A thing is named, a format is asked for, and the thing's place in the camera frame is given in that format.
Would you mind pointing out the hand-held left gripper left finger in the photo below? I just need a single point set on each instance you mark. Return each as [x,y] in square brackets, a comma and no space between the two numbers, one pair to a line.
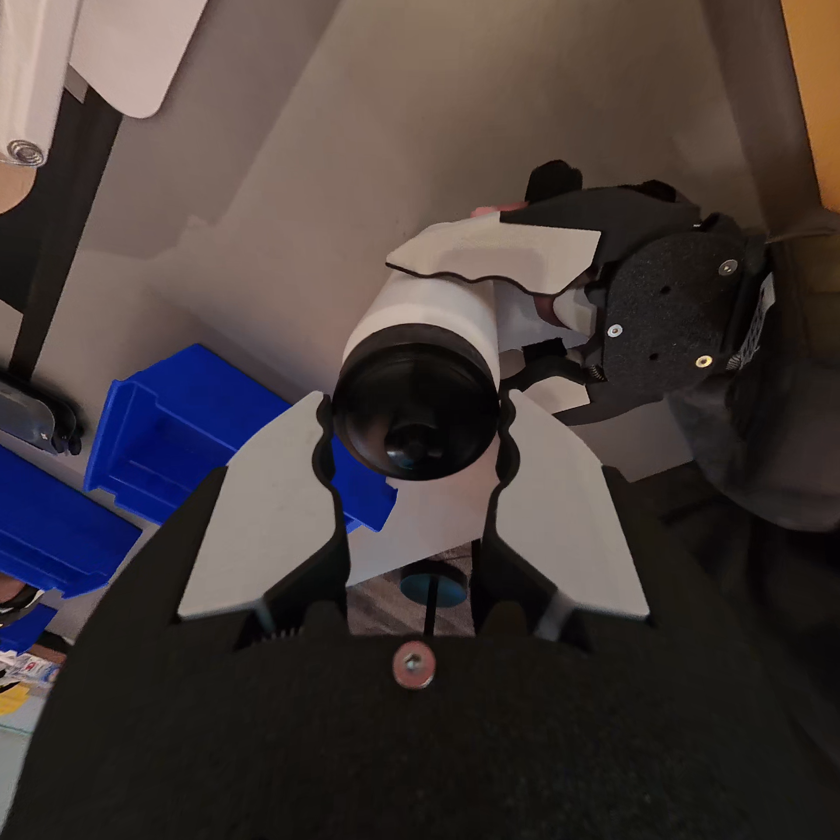
[262,525]

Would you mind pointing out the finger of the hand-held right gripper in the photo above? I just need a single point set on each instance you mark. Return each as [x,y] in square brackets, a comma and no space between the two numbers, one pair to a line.
[564,394]
[512,249]

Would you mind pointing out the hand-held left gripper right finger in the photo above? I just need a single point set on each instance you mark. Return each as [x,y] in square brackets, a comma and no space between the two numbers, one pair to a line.
[571,525]

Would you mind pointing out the white plastic bottle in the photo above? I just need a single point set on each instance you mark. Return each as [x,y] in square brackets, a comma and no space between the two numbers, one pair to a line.
[426,302]

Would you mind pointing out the blue plastic bin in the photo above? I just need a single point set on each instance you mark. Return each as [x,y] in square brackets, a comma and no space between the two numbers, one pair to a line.
[170,433]
[59,525]

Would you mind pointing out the black bottle lid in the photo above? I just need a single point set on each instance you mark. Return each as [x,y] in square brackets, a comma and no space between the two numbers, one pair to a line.
[407,394]

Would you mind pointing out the person's right hand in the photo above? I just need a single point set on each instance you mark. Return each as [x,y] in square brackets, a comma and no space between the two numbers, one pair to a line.
[548,308]

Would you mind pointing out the blue round stand base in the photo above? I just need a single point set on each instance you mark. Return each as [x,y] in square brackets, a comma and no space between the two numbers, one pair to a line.
[449,587]

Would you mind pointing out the person's dark clothing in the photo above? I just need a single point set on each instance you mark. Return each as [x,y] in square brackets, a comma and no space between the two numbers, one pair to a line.
[754,623]

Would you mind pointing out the grey zip pouch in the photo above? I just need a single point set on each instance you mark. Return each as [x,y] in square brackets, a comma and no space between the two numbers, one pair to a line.
[33,413]

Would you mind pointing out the printed instruction sheet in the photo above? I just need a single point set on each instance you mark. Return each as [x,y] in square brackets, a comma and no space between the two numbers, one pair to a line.
[26,65]

